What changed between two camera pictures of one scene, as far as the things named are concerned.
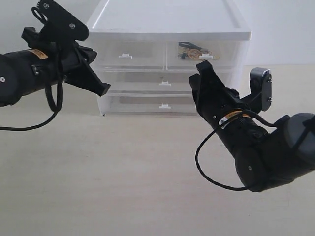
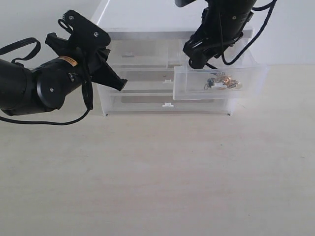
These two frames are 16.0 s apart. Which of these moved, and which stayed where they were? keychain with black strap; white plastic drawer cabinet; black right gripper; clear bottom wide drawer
Moved: black right gripper; keychain with black strap
Stayed: clear bottom wide drawer; white plastic drawer cabinet
